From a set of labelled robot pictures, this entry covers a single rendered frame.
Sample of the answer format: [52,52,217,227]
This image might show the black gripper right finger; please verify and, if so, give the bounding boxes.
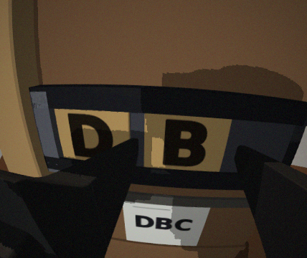
[234,145,307,258]

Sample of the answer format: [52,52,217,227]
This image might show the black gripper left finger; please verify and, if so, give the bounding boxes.
[0,138,139,258]

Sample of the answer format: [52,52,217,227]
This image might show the brown angled board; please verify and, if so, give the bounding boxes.
[0,0,307,258]

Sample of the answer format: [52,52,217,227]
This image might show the white paper ticket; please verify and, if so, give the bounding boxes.
[123,201,209,247]

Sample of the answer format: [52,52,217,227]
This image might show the tan tile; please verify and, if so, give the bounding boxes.
[144,113,232,172]
[54,109,131,160]

